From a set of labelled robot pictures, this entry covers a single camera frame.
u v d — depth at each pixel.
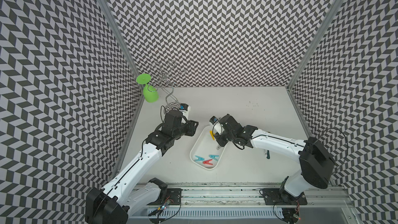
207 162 0.83
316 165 0.43
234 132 0.63
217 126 0.74
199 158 0.84
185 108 0.68
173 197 0.73
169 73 0.81
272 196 0.75
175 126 0.58
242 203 0.72
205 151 0.88
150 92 0.88
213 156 0.85
